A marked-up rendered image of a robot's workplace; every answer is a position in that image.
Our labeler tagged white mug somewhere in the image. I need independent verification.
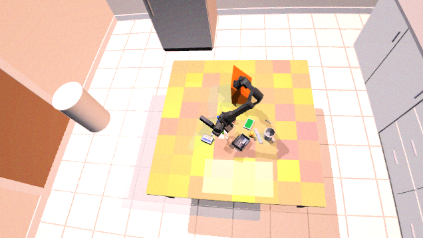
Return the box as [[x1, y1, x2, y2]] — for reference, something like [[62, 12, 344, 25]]
[[264, 128, 275, 143]]

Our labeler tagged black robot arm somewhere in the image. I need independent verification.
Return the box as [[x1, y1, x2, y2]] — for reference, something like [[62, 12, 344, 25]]
[[213, 75, 264, 133]]

